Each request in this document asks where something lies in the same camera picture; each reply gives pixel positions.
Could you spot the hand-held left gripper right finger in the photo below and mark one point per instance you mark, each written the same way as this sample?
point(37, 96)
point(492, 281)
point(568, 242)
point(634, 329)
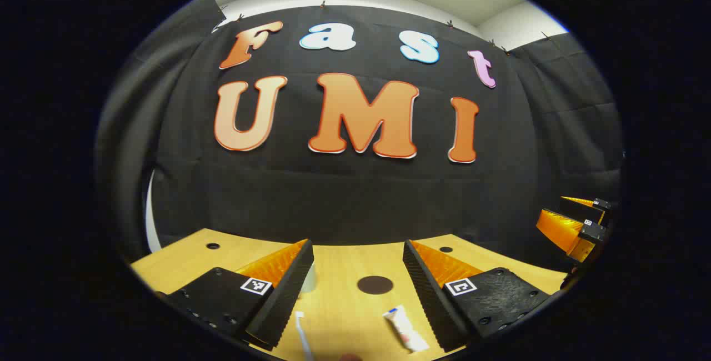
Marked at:
point(430, 300)

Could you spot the dark brown round coaster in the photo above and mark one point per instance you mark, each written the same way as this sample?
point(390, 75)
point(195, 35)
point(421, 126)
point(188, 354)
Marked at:
point(375, 285)

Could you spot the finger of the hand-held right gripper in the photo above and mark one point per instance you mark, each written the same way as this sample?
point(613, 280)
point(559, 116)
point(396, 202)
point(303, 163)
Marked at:
point(589, 203)
point(561, 230)

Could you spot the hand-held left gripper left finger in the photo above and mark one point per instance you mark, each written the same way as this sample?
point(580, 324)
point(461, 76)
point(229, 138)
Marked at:
point(278, 311)

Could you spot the white toothbrush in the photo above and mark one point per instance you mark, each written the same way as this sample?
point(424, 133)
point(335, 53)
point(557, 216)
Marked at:
point(303, 333)

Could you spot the wooden desktop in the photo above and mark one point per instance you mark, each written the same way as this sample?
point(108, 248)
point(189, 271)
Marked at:
point(344, 264)

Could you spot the black backdrop cloth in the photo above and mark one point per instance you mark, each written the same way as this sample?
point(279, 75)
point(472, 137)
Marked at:
point(333, 200)

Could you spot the plain black cloth panel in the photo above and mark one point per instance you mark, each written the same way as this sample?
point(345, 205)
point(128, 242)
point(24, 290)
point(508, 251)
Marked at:
point(139, 128)

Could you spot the white toothpaste tube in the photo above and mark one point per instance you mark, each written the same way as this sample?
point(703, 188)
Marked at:
point(405, 330)

